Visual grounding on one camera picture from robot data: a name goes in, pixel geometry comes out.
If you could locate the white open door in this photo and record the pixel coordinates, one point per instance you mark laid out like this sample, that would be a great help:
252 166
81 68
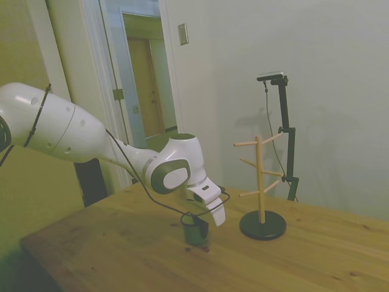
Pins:
121 70

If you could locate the black box object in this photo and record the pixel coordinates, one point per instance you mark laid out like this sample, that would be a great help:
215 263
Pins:
91 182

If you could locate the teal mug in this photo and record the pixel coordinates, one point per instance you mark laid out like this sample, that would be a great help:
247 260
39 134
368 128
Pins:
191 234

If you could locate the brass door hinge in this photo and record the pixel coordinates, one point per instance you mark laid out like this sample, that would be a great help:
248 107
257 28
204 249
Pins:
118 94

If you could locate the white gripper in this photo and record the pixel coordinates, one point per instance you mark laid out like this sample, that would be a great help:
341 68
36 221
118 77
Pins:
209 194

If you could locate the black camera stand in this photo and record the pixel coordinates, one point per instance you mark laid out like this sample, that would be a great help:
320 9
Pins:
287 127

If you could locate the wooden far door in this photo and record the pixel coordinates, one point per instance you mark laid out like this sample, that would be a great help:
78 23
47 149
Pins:
146 88

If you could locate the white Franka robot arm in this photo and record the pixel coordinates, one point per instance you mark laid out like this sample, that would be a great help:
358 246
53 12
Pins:
60 127

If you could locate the metal wall switch plate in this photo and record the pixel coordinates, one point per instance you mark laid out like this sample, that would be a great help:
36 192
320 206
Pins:
183 34

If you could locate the grey exterior camera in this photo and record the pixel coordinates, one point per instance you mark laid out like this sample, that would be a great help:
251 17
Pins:
270 76

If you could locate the wooden mug tree black base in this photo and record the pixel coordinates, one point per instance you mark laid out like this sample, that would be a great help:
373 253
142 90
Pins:
260 182

